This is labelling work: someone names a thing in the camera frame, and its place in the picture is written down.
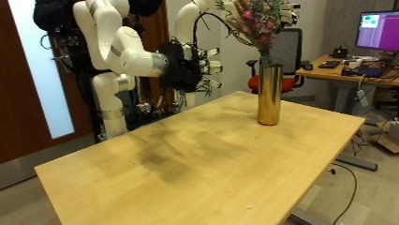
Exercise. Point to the grey table foot bar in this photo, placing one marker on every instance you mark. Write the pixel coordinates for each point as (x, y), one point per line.
(357, 162)

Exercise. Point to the gold cylinder vase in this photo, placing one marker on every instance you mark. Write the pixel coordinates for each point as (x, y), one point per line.
(271, 93)

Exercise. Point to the artificial flower bouquet green stem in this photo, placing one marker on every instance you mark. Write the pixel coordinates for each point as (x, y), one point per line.
(260, 28)

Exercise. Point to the person in black clothes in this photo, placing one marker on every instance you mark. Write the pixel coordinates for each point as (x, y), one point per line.
(53, 14)

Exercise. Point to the black computer mouse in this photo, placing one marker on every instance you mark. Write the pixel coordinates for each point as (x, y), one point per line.
(308, 66)

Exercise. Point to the hanging grey power adapter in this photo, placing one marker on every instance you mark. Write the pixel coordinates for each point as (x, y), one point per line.
(362, 97)

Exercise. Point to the black keyboard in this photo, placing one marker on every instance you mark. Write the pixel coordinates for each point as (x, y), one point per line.
(329, 64)

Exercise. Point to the black desk phone dock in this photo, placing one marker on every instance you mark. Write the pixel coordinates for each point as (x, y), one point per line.
(341, 52)

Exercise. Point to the wooden office desk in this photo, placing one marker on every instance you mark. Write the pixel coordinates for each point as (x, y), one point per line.
(324, 72)

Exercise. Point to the computer monitor purple screen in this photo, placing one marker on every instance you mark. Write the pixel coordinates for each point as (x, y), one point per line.
(381, 31)

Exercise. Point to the black laptop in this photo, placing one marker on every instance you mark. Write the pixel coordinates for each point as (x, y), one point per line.
(374, 70)

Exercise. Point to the black office chair red seat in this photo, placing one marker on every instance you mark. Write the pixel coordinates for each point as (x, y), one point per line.
(291, 47)

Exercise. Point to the cardboard box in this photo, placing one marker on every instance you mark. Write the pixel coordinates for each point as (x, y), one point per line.
(389, 139)

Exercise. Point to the red emergency stop box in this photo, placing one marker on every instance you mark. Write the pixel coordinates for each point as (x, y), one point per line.
(144, 107)

